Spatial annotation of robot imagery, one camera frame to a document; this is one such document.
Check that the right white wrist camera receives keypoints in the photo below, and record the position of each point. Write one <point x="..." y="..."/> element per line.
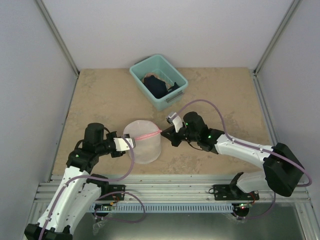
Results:
<point x="174" y="119"/>

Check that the aluminium rail frame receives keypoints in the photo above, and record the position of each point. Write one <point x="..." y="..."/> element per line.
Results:
<point x="182" y="189"/>

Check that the frame post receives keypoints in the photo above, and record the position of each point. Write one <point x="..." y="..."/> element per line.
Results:
<point x="57" y="36"/>
<point x="294" y="5"/>

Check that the teal plastic bin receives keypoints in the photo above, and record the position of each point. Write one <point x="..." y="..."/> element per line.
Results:
<point x="159" y="65"/>

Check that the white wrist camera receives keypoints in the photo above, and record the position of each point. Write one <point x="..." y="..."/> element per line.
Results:
<point x="174" y="119"/>
<point x="124" y="143"/>

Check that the white mesh laundry bag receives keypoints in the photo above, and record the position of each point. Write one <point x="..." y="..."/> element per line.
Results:
<point x="147" y="138"/>

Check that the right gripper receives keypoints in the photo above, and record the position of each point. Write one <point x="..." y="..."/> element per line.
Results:
<point x="172" y="136"/>

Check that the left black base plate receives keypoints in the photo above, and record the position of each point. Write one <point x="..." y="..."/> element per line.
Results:
<point x="112" y="192"/>

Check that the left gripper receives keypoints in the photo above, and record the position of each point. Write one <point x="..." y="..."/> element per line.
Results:
<point x="119" y="154"/>

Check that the right frame post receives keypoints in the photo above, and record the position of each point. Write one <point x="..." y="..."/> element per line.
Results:
<point x="294" y="5"/>

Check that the right circuit board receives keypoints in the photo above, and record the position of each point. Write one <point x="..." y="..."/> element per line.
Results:
<point x="244" y="205"/>

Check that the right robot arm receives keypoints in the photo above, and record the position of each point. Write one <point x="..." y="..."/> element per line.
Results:
<point x="280" y="170"/>

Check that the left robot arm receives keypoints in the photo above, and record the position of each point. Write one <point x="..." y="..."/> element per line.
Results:
<point x="79" y="187"/>

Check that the beige garment in bin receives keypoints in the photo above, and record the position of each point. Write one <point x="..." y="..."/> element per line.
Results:
<point x="149" y="74"/>

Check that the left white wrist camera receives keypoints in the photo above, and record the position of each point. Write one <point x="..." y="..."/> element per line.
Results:
<point x="124" y="143"/>

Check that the dark clothes in bin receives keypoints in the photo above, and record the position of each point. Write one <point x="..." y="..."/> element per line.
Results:
<point x="157" y="87"/>

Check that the left frame post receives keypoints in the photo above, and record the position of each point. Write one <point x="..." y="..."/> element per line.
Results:
<point x="57" y="36"/>

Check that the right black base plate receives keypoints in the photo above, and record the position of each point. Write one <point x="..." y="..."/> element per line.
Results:
<point x="225" y="192"/>

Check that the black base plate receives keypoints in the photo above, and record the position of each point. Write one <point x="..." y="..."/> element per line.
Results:
<point x="225" y="192"/>
<point x="112" y="192"/>

